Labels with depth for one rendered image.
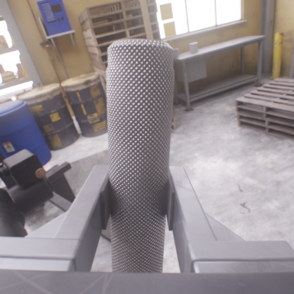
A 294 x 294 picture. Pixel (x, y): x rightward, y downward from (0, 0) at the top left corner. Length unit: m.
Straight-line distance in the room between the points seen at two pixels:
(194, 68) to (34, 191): 3.86
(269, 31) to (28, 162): 6.04
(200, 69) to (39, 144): 3.42
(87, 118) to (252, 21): 4.72
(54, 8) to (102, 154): 2.61
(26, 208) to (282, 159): 2.89
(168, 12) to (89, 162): 3.64
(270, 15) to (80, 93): 4.94
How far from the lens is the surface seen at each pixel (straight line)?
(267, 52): 6.67
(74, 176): 3.19
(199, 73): 4.86
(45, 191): 1.90
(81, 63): 4.70
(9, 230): 1.46
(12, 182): 3.07
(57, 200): 2.16
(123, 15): 3.49
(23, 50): 4.54
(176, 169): 0.15
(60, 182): 2.76
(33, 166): 1.83
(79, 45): 4.68
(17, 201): 1.88
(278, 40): 6.15
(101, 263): 2.33
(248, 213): 2.46
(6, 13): 4.58
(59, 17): 4.43
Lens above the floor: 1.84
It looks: 30 degrees down
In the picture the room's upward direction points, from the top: 14 degrees counter-clockwise
